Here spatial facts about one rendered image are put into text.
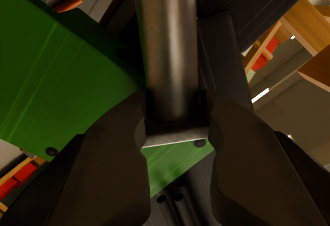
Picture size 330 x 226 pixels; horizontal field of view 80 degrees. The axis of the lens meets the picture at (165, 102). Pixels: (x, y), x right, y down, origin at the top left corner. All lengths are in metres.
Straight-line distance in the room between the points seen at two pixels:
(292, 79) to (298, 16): 6.75
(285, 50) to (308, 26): 8.56
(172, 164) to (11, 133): 0.13
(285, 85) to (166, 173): 7.54
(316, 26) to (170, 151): 0.87
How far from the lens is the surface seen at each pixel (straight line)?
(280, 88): 7.69
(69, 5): 0.59
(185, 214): 0.21
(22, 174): 5.63
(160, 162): 0.18
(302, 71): 0.72
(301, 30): 0.96
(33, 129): 0.19
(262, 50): 3.42
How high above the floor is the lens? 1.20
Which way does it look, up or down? 6 degrees up
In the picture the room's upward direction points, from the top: 132 degrees clockwise
